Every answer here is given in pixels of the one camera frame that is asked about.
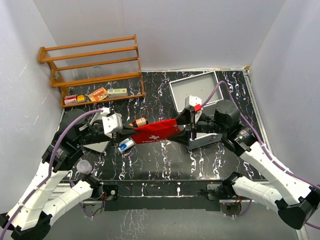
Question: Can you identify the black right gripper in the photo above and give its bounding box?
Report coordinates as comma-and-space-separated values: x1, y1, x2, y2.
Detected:
167, 108, 227, 145

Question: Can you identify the white blue bandage roll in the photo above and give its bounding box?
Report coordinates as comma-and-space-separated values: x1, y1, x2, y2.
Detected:
117, 138, 135, 153

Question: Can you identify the brown bottle orange cap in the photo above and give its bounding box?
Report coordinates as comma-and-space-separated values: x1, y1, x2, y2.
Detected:
129, 117, 149, 128

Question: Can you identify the red fabric medicine pouch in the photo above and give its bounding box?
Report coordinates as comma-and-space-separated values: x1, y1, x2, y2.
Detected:
131, 118, 182, 145

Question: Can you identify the grey plastic tray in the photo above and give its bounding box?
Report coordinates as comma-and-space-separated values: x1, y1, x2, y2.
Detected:
81, 114, 111, 153

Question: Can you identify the grey storage box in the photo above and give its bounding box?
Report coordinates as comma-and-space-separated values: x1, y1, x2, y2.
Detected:
169, 71, 222, 150

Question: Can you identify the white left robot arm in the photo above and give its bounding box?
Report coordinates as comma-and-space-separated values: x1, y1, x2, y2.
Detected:
0, 107, 135, 240

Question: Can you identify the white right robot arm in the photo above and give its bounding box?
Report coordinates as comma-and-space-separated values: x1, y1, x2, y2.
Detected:
169, 95, 320, 230

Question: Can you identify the white green medicine box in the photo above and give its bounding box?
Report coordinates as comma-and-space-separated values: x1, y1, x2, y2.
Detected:
107, 88, 128, 99

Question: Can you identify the red white medicine box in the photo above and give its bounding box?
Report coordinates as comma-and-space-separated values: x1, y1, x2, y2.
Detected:
63, 94, 78, 105

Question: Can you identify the orange patterned box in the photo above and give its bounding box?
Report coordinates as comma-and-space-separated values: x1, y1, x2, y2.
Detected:
88, 87, 108, 102

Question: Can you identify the clear plastic cup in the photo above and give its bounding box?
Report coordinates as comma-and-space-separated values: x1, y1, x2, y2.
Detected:
76, 159, 93, 175

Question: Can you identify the yellow small box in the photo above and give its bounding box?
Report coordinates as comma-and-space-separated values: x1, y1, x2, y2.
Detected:
76, 95, 86, 103

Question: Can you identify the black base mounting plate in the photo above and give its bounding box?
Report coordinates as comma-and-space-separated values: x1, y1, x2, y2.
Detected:
74, 178, 253, 212

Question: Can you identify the orange wooden shelf rack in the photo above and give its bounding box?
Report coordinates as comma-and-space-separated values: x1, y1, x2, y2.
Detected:
37, 35, 146, 109

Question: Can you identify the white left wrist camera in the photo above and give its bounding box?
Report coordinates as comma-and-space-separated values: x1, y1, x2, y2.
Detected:
100, 107, 123, 137

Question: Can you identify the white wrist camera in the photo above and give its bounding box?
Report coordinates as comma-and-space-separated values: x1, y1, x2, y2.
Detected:
184, 95, 202, 113
100, 107, 123, 137

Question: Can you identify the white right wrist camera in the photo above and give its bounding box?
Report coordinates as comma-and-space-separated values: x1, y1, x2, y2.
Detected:
184, 95, 202, 113

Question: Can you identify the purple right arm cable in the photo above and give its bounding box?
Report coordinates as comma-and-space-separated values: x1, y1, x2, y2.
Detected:
199, 80, 320, 230

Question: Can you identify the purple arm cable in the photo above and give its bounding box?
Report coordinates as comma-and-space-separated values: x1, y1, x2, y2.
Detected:
0, 107, 106, 240
199, 80, 320, 230

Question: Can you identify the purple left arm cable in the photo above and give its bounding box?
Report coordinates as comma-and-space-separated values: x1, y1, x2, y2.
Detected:
0, 107, 106, 240

